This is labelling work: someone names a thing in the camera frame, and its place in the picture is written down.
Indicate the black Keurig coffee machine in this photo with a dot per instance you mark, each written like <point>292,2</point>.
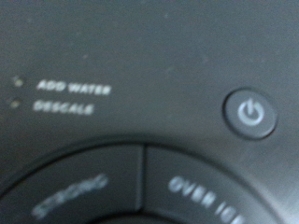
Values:
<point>149,62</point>

